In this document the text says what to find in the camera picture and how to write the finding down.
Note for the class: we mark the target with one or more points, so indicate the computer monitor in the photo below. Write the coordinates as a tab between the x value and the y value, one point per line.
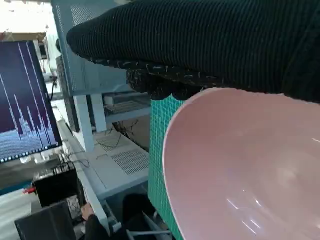
22	100

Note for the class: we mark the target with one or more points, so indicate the pink bowl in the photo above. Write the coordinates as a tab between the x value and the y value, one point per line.
237	162

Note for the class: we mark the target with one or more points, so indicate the person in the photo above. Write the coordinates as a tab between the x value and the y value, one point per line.
97	227

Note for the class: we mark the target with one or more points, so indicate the black electronics box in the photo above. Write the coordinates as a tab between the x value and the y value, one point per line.
55	185

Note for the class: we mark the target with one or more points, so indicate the white vented cabinet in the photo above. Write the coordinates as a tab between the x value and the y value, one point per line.
125	165

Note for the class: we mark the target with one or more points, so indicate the black laptop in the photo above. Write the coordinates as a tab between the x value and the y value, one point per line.
45	222

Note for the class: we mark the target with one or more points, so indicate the white perforated cabinet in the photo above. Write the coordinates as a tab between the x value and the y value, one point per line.
82	75

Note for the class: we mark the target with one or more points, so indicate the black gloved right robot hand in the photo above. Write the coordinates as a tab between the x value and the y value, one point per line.
200	37

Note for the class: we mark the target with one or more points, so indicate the green cutting mat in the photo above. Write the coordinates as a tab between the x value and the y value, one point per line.
156	150

